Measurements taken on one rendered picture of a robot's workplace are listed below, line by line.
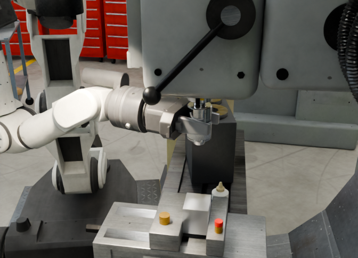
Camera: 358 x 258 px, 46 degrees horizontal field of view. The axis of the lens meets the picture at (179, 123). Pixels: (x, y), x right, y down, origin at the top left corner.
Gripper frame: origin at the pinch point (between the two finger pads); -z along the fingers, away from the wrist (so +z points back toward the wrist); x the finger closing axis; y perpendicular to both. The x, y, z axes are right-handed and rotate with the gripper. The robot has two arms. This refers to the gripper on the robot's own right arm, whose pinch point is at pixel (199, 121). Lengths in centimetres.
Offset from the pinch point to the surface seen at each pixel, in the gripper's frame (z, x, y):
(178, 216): 2.5, -3.3, 20.6
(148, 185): 62, 92, 85
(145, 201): 57, 79, 84
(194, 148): 11.2, 25.7, 20.5
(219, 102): 10.0, 41.0, 12.4
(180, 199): 4.7, 2.5, 20.7
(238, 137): 8, 60, 32
